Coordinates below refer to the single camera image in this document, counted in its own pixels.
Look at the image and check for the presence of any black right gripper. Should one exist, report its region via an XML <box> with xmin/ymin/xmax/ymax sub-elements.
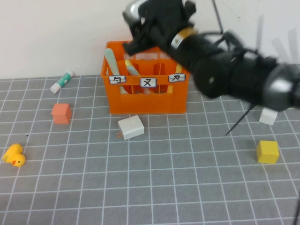
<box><xmin>123</xmin><ymin>0</ymin><xmax>196</xmax><ymax>56</ymax></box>

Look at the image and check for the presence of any yellow plastic fork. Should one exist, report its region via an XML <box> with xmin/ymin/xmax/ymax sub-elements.
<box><xmin>125</xmin><ymin>60</ymin><xmax>141</xmax><ymax>75</ymax></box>

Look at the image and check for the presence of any grey plastic fork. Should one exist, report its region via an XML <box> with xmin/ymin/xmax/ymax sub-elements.
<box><xmin>127</xmin><ymin>65</ymin><xmax>152</xmax><ymax>94</ymax></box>

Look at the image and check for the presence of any mint green plastic spoon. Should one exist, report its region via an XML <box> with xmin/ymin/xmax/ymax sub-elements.
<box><xmin>104</xmin><ymin>48</ymin><xmax>128</xmax><ymax>94</ymax></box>

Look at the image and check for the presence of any yellow plastic knife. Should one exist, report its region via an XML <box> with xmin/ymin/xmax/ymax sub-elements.
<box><xmin>167</xmin><ymin>63</ymin><xmax>183</xmax><ymax>94</ymax></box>

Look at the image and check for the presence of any orange plastic cutlery holder crate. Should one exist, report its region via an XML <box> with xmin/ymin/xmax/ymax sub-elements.
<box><xmin>100</xmin><ymin>41</ymin><xmax>189</xmax><ymax>115</ymax></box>

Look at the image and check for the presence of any white power adapter plug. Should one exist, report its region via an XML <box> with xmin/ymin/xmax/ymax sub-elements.
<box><xmin>115</xmin><ymin>114</ymin><xmax>145</xmax><ymax>141</ymax></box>

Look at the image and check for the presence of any white green glue stick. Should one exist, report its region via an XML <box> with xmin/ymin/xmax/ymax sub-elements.
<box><xmin>49</xmin><ymin>69</ymin><xmax>75</xmax><ymax>94</ymax></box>

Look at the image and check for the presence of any black zip tie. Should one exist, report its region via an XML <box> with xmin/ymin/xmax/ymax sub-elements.
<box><xmin>225</xmin><ymin>105</ymin><xmax>253</xmax><ymax>136</ymax></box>
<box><xmin>211</xmin><ymin>0</ymin><xmax>224</xmax><ymax>33</ymax></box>

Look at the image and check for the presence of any salmon orange cube block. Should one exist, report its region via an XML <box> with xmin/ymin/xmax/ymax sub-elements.
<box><xmin>51</xmin><ymin>103</ymin><xmax>72</xmax><ymax>125</ymax></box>

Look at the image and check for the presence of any white cube block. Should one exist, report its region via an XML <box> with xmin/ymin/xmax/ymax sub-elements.
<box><xmin>259</xmin><ymin>109</ymin><xmax>278</xmax><ymax>126</ymax></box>

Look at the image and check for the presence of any yellow rubber duck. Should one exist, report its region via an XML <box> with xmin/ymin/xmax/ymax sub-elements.
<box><xmin>2</xmin><ymin>143</ymin><xmax>26</xmax><ymax>167</ymax></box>

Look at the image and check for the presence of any large yellow cube block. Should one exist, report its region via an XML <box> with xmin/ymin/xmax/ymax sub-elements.
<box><xmin>256</xmin><ymin>140</ymin><xmax>280</xmax><ymax>164</ymax></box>

